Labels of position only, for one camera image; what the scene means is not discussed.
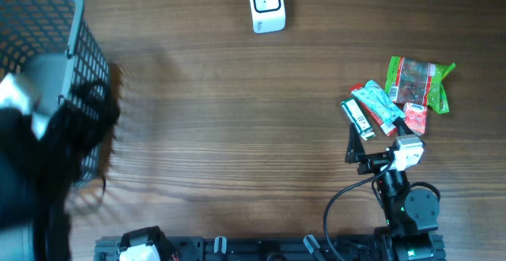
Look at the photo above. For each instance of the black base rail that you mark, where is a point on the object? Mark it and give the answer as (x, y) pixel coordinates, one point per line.
(144, 246)

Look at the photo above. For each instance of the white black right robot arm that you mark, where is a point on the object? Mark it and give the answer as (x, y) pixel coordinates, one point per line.
(410, 209)

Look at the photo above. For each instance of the red coffee stick sachet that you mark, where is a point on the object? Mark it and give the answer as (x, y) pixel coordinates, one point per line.
(387, 128)

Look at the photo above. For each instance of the green white gum pack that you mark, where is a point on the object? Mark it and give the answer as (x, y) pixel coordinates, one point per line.
(353, 111)

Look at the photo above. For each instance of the green candy bag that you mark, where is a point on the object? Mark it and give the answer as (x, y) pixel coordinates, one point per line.
(416, 82)

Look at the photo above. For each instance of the white barcode scanner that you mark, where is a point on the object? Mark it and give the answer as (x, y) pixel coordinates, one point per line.
(267, 15)

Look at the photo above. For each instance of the grey plastic shopping basket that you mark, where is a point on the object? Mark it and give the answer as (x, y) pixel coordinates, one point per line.
(51, 62)

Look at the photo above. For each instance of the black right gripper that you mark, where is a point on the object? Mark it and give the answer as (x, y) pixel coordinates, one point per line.
(356, 153)

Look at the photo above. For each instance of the teal tissue pack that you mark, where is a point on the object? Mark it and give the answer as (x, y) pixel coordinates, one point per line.
(375, 98)

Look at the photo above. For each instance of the orange snack packet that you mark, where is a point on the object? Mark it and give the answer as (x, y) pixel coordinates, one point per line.
(416, 116)

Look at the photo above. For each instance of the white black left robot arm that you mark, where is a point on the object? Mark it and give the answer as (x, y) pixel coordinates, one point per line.
(37, 174)

